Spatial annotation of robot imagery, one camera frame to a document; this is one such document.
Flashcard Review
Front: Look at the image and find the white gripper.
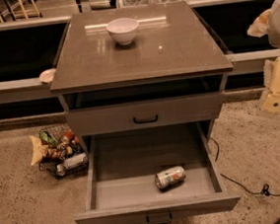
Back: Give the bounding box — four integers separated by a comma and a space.
247, 9, 280, 113

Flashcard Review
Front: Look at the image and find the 7up soda can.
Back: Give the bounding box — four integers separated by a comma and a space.
154, 166, 186, 190

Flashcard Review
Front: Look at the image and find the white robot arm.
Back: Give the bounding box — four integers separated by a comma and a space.
247, 0, 280, 113

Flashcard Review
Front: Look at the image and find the grey drawer cabinet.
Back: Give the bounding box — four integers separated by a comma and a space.
42, 0, 248, 224

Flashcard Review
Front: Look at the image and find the closed grey top drawer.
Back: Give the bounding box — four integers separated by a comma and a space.
65, 94, 223, 136

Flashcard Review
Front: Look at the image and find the open grey middle drawer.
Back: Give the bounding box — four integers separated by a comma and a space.
75, 122, 241, 224

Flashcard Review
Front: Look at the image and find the white ceramic bowl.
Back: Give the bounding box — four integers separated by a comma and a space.
106, 17, 139, 45

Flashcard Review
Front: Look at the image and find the clear plastic bottle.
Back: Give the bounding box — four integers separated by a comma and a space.
64, 153, 87, 170

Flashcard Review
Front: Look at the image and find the small white round dish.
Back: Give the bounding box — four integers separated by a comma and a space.
39, 69, 56, 84

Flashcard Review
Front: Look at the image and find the yellow chip bag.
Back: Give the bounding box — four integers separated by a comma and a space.
30, 135, 48, 166

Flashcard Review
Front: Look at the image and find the wooden chair background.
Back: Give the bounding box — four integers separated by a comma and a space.
0, 0, 42, 24

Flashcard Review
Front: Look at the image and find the black floor cable right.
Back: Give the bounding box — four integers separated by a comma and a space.
209, 129, 280, 204

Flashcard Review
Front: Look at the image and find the black wire snack basket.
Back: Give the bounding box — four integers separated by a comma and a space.
38, 124, 89, 179

